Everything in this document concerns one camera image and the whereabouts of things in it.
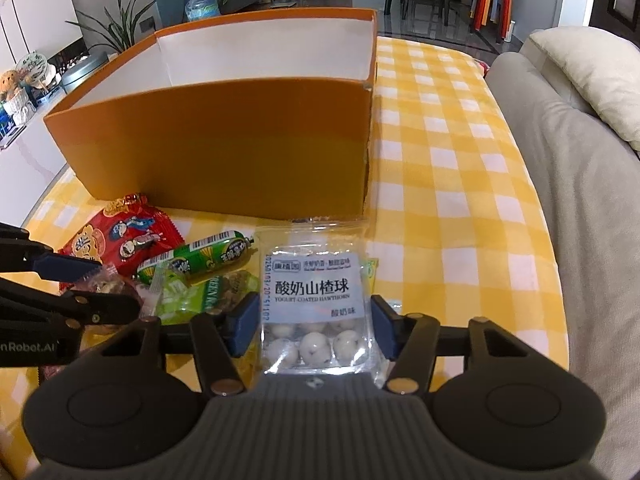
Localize red noodle snack bag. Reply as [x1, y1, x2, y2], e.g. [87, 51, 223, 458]
[58, 194, 184, 278]

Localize clear hawthorn ball packet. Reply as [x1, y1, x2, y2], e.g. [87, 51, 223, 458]
[255, 219, 384, 380]

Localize blue water jug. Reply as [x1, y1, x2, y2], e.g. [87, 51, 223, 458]
[184, 0, 220, 22]

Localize stacked red orange stools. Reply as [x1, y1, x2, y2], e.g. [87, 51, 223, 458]
[470, 0, 513, 42]

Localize yellow checkered tablecloth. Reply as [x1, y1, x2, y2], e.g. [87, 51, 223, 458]
[0, 34, 572, 476]

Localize orange cardboard box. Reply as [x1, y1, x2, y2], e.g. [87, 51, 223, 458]
[44, 6, 378, 220]

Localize potted green plant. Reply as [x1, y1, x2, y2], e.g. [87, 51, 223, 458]
[66, 0, 156, 53]

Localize green sausage stick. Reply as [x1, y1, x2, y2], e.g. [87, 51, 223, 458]
[136, 230, 254, 285]

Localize grey sofa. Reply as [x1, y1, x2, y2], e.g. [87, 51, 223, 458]
[486, 41, 639, 479]

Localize green raisin snack packet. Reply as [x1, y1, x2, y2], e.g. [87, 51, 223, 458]
[149, 268, 259, 325]

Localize beige cushion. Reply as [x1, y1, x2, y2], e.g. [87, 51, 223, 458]
[529, 26, 639, 151]

